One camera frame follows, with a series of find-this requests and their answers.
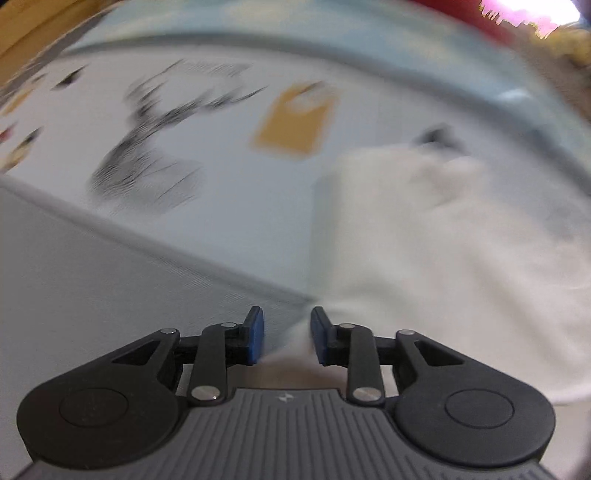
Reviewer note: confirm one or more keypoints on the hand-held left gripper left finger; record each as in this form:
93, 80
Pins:
255, 332

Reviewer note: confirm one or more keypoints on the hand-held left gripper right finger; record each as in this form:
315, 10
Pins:
319, 334

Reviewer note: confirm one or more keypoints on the white garment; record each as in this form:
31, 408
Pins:
438, 258

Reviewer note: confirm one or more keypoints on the light blue patterned blanket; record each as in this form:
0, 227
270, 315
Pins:
346, 55

